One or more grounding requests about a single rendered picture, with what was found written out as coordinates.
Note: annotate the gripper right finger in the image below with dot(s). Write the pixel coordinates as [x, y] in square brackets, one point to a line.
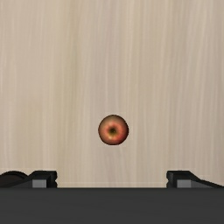
[180, 178]

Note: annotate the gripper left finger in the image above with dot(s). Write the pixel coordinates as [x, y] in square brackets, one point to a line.
[43, 178]

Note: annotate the dark brown bowl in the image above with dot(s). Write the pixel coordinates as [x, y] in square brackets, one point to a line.
[11, 176]

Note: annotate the red apple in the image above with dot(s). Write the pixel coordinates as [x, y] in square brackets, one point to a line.
[113, 130]

